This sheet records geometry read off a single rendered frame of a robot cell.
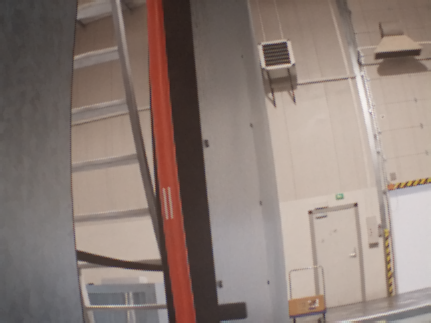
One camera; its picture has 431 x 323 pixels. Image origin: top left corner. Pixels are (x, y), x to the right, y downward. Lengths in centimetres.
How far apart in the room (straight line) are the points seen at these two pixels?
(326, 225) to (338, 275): 112
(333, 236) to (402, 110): 322
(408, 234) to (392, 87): 332
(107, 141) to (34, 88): 1178
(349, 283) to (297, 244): 147
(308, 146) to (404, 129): 230
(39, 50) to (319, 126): 1078
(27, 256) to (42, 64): 17
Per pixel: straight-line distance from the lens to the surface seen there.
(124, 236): 1157
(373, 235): 1058
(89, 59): 218
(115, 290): 386
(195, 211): 99
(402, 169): 1095
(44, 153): 42
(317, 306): 723
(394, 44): 1109
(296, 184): 1086
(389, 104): 1132
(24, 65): 41
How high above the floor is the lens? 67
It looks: 14 degrees up
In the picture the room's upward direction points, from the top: 6 degrees counter-clockwise
